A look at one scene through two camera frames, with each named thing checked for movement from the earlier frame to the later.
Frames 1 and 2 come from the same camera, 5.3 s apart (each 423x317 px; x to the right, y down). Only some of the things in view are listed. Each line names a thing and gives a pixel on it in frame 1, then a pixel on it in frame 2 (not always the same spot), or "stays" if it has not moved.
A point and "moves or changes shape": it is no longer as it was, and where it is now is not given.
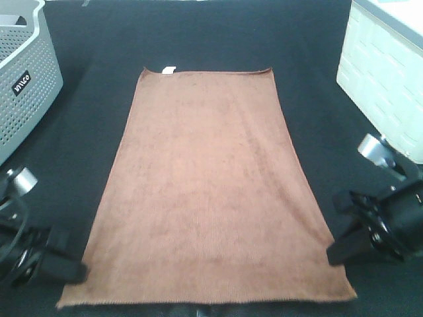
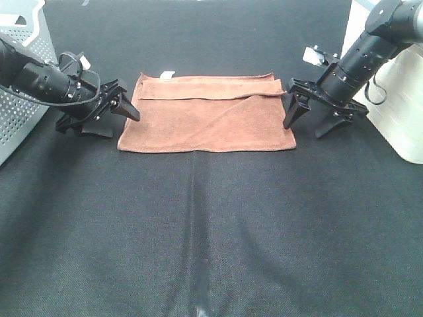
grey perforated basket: (30, 82) stays
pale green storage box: (381, 69) stays
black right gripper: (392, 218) → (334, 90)
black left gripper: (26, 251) → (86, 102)
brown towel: (211, 201) moves or changes shape
